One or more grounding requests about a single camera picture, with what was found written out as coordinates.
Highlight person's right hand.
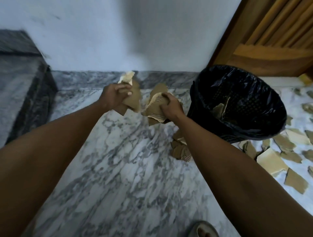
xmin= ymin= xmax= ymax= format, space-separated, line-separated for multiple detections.
xmin=160 ymin=92 xmax=185 ymax=122

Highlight person's left hand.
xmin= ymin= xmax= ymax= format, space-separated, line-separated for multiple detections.
xmin=97 ymin=82 xmax=134 ymax=112

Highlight black bin with liner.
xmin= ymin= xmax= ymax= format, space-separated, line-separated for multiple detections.
xmin=187 ymin=64 xmax=288 ymax=144

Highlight brown paper pieces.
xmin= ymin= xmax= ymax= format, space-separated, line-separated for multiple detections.
xmin=170 ymin=87 xmax=313 ymax=196

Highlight person's right forearm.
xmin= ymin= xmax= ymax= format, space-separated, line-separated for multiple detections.
xmin=175 ymin=113 xmax=313 ymax=237

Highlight person's left forearm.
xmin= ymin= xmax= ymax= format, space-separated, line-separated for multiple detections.
xmin=0 ymin=101 xmax=108 ymax=237

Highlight person's right white sandal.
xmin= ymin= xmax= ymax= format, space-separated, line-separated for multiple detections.
xmin=187 ymin=221 xmax=220 ymax=237

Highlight grey granite staircase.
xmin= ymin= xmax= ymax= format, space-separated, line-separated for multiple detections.
xmin=0 ymin=29 xmax=59 ymax=147

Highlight brown wooden door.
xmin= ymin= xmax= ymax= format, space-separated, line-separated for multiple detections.
xmin=230 ymin=0 xmax=313 ymax=77

